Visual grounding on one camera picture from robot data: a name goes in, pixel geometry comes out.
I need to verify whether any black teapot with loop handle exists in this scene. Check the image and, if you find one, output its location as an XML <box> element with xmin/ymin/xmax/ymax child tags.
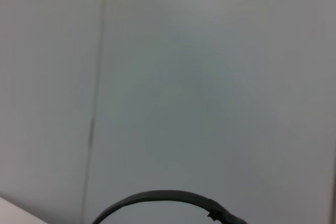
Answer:
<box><xmin>91</xmin><ymin>189</ymin><xmax>248</xmax><ymax>224</ymax></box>

